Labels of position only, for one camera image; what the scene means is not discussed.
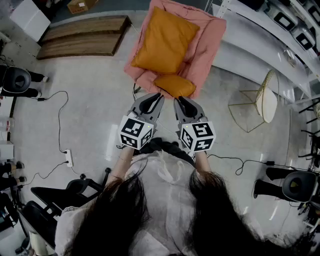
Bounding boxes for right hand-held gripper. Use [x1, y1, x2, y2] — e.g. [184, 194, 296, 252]
[173, 95, 216, 153]

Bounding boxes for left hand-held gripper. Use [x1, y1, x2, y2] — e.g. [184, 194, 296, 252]
[117, 92, 166, 151]

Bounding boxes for small orange pillow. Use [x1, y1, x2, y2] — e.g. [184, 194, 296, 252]
[153, 73, 197, 99]

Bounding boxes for large orange pillow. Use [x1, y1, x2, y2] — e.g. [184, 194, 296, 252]
[130, 6, 201, 75]

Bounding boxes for pink cushioned armchair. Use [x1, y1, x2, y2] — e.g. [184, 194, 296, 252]
[124, 0, 228, 99]

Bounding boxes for person's left forearm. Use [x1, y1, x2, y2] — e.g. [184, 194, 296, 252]
[106, 146, 135, 186]

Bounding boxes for person's right forearm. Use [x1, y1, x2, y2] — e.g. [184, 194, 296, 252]
[193, 151, 213, 176]

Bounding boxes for person's white blouse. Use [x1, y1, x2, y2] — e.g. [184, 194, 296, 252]
[54, 149, 263, 256]

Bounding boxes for wooden step platform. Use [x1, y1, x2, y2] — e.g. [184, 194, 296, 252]
[36, 15, 133, 60]

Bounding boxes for white power strip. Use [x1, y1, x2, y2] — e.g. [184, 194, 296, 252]
[64, 149, 75, 168]

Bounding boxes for cardboard box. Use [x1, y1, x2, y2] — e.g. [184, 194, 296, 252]
[66, 0, 100, 15]

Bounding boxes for black office chair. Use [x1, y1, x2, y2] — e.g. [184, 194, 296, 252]
[21, 167, 112, 248]

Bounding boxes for grey storage bin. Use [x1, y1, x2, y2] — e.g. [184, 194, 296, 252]
[292, 26, 317, 51]
[272, 7, 300, 32]

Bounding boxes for white cabinet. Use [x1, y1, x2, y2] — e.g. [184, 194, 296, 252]
[9, 0, 52, 43]

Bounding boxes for long black floor cable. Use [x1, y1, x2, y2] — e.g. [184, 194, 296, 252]
[207, 154, 311, 176]

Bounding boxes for gold wire chair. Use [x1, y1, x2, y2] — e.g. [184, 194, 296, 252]
[227, 69, 280, 133]

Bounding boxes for black power adapter cable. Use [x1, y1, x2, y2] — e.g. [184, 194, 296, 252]
[37, 90, 70, 153]

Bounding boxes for thin black cable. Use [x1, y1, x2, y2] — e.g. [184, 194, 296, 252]
[24, 161, 68, 187]

